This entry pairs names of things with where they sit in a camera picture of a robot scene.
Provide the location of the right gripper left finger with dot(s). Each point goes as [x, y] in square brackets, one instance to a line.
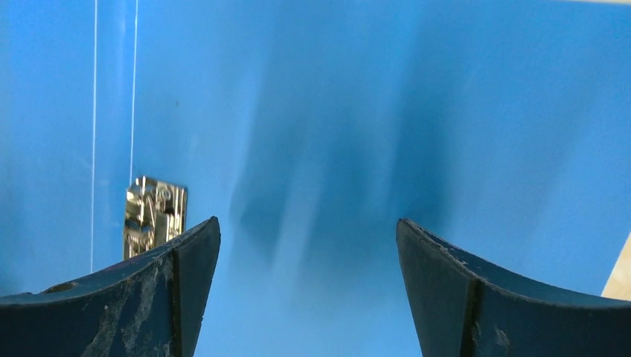
[149, 305]

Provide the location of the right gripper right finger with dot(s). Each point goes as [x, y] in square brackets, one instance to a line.
[464, 305]

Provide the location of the blue file folder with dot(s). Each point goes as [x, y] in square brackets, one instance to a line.
[309, 128]

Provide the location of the metal folder clip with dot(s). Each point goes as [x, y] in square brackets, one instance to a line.
[155, 213]

